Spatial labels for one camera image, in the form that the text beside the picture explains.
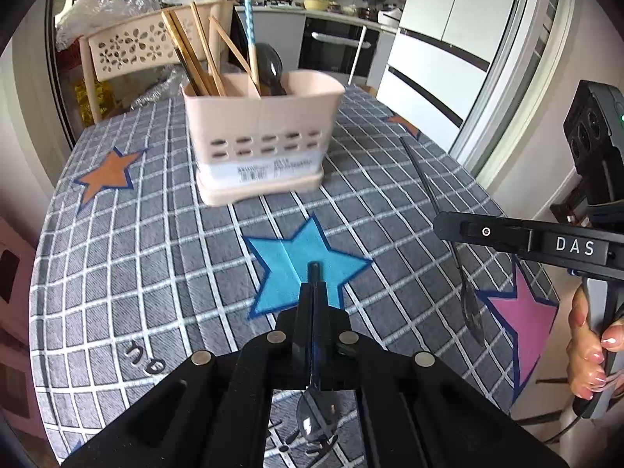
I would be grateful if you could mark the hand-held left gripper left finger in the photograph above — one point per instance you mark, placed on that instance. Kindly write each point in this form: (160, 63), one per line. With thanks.
(306, 312)

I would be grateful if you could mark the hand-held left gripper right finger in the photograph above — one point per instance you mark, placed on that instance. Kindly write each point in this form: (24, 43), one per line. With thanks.
(322, 312)

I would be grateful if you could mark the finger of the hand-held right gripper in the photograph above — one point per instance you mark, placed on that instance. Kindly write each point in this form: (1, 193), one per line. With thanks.
(482, 231)

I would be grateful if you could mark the black spoon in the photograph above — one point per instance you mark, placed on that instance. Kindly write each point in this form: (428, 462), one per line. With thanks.
(270, 66)
(424, 175)
(314, 417)

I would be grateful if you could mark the pink utensil holder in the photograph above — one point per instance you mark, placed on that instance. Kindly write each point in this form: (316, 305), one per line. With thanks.
(263, 156)

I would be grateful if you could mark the plain wooden chopstick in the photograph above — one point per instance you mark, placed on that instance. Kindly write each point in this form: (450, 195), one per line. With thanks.
(229, 46)

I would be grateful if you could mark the blue patterned chopstick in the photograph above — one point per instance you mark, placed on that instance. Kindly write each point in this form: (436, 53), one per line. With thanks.
(251, 34)

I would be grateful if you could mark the dark brown chopstick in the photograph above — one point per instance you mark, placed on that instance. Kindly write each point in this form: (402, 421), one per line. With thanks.
(178, 51)

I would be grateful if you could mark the person's right hand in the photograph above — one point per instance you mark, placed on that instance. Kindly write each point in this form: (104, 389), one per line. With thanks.
(582, 351)

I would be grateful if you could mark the grey checked star tablecloth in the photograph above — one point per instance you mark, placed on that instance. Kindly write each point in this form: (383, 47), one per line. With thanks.
(146, 253)

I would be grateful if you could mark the white fridge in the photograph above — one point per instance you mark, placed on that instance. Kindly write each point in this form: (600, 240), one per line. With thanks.
(438, 34)

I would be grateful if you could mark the white pole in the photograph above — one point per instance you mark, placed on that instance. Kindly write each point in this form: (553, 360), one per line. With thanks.
(358, 53)

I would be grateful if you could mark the black built-in oven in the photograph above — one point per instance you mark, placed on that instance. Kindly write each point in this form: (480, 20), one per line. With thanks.
(331, 53)

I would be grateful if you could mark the white rice cooker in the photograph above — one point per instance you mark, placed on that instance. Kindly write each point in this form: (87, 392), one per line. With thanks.
(390, 14)

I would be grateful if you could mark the crumpled clear plastic wrap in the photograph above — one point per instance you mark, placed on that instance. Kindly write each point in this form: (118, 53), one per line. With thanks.
(156, 87)

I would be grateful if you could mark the pink furniture piece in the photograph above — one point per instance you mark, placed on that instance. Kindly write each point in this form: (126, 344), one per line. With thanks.
(9, 273)

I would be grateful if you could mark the yellow packet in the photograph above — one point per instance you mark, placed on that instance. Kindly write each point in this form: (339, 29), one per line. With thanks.
(90, 102)

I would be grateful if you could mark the white kitchen counter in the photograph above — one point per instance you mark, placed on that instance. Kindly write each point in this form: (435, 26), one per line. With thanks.
(273, 9)

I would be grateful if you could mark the white door frame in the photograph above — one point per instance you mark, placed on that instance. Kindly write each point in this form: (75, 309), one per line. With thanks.
(526, 58)

